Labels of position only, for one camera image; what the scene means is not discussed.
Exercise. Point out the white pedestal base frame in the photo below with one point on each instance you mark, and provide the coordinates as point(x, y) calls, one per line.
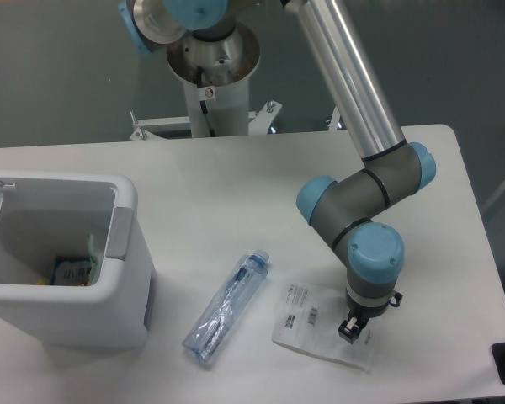
point(259, 123)

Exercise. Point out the crushed clear plastic bottle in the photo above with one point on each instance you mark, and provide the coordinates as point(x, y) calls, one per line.
point(226, 306)

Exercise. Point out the snack wrapper in bin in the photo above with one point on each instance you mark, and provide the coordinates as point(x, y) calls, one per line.
point(71, 271)

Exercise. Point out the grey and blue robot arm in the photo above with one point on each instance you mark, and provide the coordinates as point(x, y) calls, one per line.
point(341, 212)

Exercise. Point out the white open trash can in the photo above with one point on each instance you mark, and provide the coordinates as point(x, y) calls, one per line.
point(46, 215)

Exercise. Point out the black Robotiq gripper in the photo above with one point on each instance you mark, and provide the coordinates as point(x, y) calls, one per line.
point(361, 309)

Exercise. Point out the white plastic packaging bag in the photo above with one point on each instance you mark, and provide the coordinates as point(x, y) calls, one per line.
point(307, 321)

